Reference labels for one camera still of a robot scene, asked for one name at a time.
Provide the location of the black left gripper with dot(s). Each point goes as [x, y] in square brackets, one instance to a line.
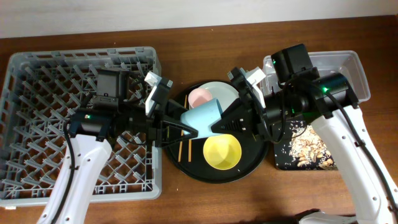
[157, 125]

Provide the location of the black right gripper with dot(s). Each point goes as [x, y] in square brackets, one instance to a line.
[252, 109]

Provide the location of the light blue plastic cup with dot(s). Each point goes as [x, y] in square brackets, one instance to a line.
[203, 117]

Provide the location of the yellow plastic bowl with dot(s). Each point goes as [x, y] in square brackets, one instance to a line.
[222, 152]

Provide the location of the pink plastic cup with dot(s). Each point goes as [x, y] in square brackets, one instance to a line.
[198, 97]

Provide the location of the peanut shells and rice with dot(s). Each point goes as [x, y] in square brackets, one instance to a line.
[311, 149]

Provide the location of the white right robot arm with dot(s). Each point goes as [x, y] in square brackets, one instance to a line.
[330, 106]

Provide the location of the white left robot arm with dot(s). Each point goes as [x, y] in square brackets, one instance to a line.
[123, 101]

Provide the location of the grey dishwasher rack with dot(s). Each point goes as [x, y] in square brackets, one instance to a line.
[41, 91]

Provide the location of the pale grey round plate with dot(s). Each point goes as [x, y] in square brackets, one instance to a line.
[223, 92]

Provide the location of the round black tray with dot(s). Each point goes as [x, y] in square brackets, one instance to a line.
[196, 167]

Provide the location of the black rectangular tray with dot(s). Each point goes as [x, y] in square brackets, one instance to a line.
[283, 155]

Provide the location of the clear plastic bin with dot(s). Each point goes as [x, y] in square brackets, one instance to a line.
[345, 62]

